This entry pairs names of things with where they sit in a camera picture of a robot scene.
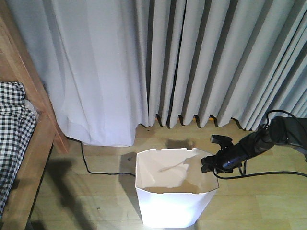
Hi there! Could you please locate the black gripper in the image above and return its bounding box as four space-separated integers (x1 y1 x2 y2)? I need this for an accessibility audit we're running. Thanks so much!
201 141 254 173

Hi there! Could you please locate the white plastic trash bin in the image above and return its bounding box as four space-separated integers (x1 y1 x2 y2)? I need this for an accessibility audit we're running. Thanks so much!
135 148 219 228

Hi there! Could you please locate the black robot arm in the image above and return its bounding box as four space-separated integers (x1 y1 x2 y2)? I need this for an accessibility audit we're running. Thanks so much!
201 116 307 173

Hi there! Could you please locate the white pleated curtain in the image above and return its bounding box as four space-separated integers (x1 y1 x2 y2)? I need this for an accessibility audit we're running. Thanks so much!
7 0 307 146

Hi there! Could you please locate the black white checkered bedding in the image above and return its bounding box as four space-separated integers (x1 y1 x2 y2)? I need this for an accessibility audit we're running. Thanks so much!
0 82 36 215

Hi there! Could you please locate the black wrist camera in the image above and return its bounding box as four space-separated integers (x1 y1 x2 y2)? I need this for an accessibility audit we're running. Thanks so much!
211 134 233 149

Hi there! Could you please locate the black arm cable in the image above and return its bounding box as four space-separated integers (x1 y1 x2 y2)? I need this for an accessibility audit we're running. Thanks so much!
213 109 307 180

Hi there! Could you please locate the black floor power cord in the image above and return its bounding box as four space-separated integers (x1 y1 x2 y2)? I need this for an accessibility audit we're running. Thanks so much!
69 138 137 177

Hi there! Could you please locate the wooden bed frame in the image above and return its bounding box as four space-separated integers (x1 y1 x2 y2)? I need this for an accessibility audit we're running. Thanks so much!
0 1 69 230

